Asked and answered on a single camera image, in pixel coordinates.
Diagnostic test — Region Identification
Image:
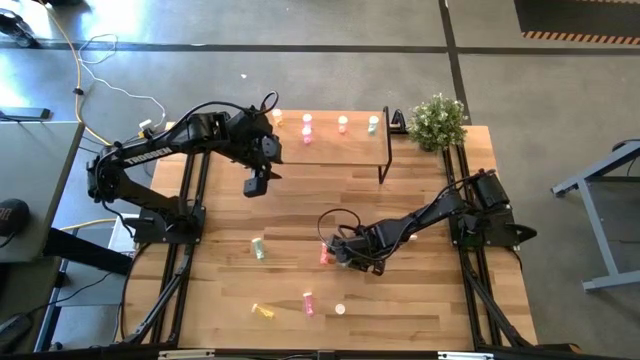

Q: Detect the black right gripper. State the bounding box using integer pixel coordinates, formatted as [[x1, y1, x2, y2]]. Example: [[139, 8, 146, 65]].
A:
[[329, 227, 389, 277]]

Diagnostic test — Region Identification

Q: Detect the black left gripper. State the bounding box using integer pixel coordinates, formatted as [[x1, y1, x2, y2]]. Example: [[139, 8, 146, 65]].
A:
[[243, 124, 284, 199]]

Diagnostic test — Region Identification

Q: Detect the white and yellow plug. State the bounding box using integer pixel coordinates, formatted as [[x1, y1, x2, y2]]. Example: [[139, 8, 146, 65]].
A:
[[135, 118, 156, 141]]

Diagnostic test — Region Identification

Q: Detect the green potted plant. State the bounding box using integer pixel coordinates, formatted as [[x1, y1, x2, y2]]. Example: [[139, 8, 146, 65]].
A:
[[407, 93, 469, 153]]

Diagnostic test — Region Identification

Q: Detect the black desk support bar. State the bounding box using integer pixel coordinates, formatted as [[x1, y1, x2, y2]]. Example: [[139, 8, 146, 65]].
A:
[[43, 227, 135, 276]]

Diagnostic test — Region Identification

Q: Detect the grey desk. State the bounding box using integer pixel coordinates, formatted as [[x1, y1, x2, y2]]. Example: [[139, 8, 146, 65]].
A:
[[0, 121, 85, 264]]

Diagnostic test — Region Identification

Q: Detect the black flat device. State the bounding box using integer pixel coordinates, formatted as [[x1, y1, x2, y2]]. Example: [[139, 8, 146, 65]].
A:
[[0, 105, 53, 121]]

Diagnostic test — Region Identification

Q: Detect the black chair base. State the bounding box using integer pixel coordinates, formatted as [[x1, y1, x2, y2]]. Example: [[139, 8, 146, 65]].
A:
[[0, 7, 41, 50]]

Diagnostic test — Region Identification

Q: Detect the black hazard-striped floor mat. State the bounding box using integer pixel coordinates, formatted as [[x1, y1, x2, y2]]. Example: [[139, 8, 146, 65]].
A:
[[513, 0, 640, 46]]

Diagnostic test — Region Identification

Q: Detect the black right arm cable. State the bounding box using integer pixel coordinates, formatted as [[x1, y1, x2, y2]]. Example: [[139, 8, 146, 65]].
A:
[[317, 208, 364, 251]]

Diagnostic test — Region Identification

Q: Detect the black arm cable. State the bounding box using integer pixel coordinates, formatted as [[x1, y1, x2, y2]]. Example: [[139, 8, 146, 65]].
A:
[[317, 208, 364, 251], [172, 89, 280, 132]]

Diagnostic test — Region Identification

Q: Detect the wooden shelf black metal frame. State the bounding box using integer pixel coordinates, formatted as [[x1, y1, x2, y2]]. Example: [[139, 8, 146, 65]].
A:
[[254, 103, 394, 185]]

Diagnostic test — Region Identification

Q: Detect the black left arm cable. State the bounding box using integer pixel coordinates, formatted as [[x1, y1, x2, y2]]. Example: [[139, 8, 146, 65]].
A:
[[172, 89, 280, 132]]

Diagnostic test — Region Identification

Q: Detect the black aluminium table frame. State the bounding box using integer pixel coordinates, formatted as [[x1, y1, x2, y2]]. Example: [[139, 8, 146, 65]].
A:
[[119, 122, 539, 351]]

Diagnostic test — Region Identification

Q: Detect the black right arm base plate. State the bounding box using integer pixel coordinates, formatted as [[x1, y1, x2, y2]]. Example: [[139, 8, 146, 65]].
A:
[[446, 207, 539, 250]]

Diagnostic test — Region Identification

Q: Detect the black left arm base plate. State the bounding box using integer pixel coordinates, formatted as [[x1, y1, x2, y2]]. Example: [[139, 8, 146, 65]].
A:
[[133, 205, 207, 245]]

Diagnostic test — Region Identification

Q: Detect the white frame bracket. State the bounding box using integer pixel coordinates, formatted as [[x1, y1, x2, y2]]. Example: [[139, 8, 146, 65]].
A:
[[438, 351, 495, 360], [158, 349, 216, 360]]

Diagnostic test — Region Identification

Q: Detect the white cable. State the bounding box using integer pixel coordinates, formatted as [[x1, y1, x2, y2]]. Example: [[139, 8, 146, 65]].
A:
[[77, 32, 169, 129]]

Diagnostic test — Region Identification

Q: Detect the yellow cable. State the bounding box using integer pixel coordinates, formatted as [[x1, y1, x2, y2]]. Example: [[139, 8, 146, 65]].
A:
[[58, 217, 120, 233], [42, 2, 151, 150]]

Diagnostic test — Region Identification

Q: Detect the blue-grey table frame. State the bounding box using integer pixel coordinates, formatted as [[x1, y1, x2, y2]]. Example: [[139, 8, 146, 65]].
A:
[[551, 138, 640, 294]]

